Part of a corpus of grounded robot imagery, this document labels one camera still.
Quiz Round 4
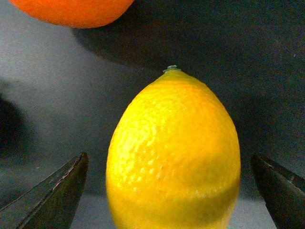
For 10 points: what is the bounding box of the yellow lemon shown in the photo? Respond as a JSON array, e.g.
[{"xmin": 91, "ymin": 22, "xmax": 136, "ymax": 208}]
[{"xmin": 106, "ymin": 65, "xmax": 241, "ymax": 229}]

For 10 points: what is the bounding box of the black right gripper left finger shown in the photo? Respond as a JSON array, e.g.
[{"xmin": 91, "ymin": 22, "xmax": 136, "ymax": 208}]
[{"xmin": 0, "ymin": 152, "xmax": 89, "ymax": 229}]

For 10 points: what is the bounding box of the black front fruit tray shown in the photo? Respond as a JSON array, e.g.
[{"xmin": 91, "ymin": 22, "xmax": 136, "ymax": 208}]
[{"xmin": 0, "ymin": 0, "xmax": 305, "ymax": 229}]

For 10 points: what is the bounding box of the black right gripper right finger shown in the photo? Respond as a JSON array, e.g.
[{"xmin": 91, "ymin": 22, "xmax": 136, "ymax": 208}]
[{"xmin": 251, "ymin": 154, "xmax": 305, "ymax": 229}]

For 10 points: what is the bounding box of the orange with knob top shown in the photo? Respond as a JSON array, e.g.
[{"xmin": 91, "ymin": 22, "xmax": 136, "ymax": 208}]
[{"xmin": 10, "ymin": 0, "xmax": 134, "ymax": 29}]

